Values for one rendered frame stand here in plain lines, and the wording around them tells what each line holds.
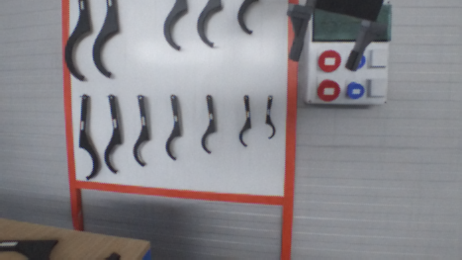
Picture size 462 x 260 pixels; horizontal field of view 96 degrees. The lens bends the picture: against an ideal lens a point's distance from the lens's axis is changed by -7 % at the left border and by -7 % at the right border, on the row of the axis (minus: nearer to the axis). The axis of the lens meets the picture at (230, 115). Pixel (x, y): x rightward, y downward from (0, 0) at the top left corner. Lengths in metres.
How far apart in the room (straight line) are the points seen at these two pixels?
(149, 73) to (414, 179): 1.64
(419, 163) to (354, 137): 0.39
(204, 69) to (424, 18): 1.23
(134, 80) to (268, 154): 0.92
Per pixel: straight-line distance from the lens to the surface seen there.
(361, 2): 0.50
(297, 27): 0.47
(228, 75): 1.29
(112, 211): 1.81
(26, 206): 2.33
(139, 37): 1.51
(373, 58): 1.24
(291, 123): 1.27
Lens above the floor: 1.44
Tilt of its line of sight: 5 degrees down
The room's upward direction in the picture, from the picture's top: straight up
